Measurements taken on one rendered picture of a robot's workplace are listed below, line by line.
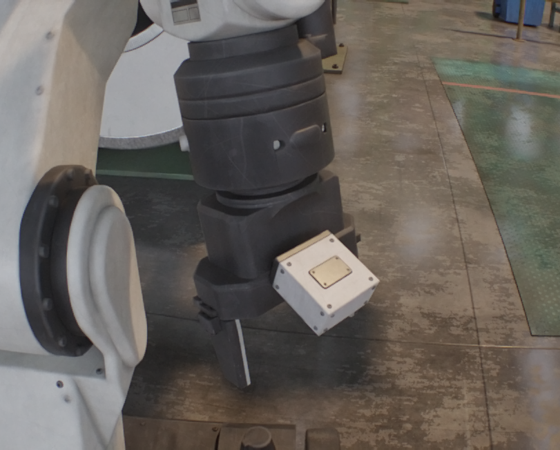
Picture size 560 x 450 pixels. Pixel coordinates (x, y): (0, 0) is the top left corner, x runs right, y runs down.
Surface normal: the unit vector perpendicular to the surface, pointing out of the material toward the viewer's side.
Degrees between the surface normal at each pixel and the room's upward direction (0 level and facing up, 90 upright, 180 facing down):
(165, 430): 0
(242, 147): 83
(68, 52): 90
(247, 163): 83
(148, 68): 90
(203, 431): 0
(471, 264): 0
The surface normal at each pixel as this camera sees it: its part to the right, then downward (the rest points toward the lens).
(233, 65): -0.15, -0.36
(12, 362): 0.00, -0.85
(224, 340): -0.75, 0.36
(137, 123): -0.16, 0.51
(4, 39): -0.02, -0.18
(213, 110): -0.40, 0.42
